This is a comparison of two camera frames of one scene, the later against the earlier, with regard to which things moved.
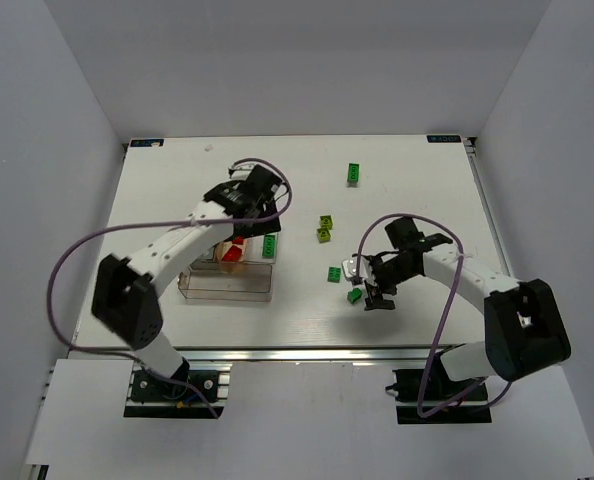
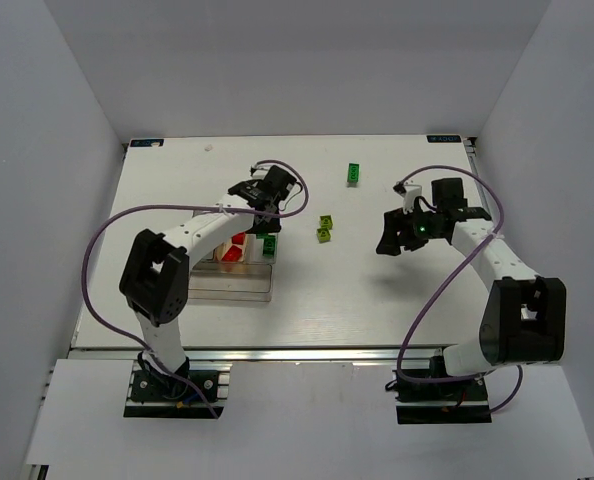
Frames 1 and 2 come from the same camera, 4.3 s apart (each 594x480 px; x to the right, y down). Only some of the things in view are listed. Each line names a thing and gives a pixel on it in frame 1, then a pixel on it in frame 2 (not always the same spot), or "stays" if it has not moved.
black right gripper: [377, 285] -> [399, 230]
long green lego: [268, 248] stays
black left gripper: [259, 226] stays
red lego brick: [233, 254] stays
